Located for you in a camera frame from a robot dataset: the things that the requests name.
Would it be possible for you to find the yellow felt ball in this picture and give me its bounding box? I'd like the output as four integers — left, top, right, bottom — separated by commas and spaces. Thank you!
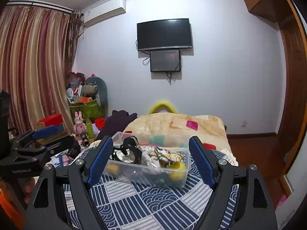
169, 161, 186, 181

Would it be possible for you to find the black and white headband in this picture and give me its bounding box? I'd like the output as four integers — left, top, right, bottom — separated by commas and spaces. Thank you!
110, 136, 143, 165

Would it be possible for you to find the clear plastic storage box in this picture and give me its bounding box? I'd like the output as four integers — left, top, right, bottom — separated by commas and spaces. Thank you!
104, 132, 191, 187

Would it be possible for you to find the green knitted cloth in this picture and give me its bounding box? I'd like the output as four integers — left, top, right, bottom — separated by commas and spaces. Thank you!
153, 174, 185, 187

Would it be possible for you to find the yellow floral scrunchie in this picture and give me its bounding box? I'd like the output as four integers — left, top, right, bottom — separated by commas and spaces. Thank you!
154, 147, 184, 168

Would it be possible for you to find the white drawstring pouch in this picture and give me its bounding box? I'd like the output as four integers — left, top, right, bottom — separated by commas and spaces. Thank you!
140, 146, 161, 168

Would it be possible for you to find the red box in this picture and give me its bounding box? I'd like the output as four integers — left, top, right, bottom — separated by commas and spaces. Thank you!
37, 114, 63, 129

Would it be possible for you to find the pink bunny doll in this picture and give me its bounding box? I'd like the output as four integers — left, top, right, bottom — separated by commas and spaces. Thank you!
74, 111, 87, 135

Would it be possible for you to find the green bottle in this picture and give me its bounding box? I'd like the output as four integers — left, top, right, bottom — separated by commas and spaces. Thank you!
85, 119, 95, 139

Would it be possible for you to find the green storage box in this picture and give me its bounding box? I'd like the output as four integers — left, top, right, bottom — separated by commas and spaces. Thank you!
69, 100, 104, 122

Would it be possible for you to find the blue patterned tablecloth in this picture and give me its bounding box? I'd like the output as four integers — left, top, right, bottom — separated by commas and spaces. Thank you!
62, 139, 239, 230

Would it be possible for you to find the dark purple garment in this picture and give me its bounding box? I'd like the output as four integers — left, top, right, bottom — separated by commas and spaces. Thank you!
96, 110, 137, 140

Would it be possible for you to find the grey plush toy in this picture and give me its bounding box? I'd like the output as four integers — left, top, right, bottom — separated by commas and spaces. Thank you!
81, 76, 108, 117

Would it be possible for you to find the red striped curtain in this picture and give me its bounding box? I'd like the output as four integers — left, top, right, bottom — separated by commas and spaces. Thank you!
1, 5, 77, 133

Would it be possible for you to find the beige fleece blanket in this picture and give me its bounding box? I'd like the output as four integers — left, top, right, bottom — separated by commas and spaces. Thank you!
125, 113, 231, 152

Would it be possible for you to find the yellow chair back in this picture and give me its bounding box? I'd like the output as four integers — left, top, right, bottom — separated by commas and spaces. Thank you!
148, 100, 178, 114

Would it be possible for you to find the white air conditioner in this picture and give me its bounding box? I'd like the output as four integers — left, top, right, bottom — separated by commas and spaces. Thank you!
84, 0, 126, 28

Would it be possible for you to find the small black wall monitor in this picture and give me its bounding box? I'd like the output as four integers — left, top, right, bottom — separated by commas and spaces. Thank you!
150, 49, 181, 73

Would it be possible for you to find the black wall television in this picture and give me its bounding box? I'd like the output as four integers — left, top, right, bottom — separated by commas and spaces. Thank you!
137, 18, 192, 51

